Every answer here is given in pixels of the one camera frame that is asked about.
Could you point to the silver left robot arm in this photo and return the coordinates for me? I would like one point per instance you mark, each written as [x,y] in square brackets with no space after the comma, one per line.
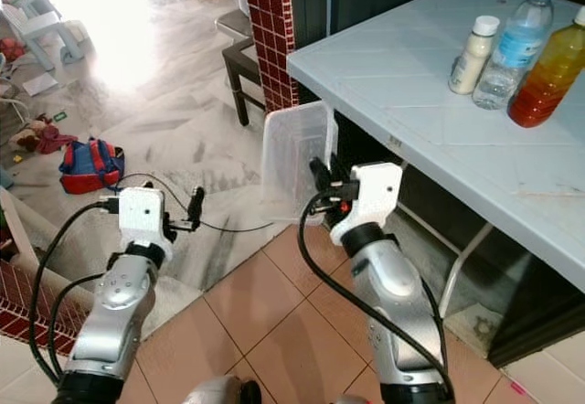
[119,303]

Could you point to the blue and red backpack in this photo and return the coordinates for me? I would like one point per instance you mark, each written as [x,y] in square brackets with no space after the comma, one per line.
[91,166]

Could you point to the small white drink bottle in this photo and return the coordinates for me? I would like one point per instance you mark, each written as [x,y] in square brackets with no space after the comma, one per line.
[473,55]

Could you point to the white plastic chair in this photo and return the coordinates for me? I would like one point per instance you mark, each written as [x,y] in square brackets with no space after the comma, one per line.
[41,25]

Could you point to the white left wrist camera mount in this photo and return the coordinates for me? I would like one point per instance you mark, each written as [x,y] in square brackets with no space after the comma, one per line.
[142,214]

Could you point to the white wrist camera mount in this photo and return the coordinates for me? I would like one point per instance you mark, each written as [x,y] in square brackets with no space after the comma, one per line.
[142,214]
[370,194]

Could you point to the white paper sheet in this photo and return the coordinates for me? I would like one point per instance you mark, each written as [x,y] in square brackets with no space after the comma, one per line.
[41,83]

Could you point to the bottle of orange liquid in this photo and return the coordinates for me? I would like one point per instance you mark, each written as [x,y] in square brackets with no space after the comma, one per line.
[548,75]

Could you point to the dark wooden stool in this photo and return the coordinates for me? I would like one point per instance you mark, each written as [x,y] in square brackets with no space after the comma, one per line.
[238,57]

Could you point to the clear plastic food container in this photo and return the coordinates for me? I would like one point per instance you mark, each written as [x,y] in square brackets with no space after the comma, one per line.
[292,157]

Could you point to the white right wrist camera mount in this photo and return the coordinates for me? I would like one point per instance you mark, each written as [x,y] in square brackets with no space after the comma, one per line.
[370,194]

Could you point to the grey robot left leg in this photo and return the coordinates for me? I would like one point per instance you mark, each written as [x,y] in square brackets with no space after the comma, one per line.
[219,391]

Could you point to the brown and red plush toy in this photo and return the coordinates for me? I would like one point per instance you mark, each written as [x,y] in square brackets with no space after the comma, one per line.
[46,136]

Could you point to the red tiled pillar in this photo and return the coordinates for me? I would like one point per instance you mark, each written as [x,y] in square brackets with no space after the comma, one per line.
[265,29]

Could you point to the pale blue table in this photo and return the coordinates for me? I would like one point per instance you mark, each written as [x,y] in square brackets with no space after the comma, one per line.
[420,102]

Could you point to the red tiled low wall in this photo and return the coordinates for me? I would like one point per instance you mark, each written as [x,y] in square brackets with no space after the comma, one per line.
[20,303]

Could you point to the clear blue-cap water bottle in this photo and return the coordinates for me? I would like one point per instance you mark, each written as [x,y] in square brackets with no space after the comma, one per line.
[516,47]

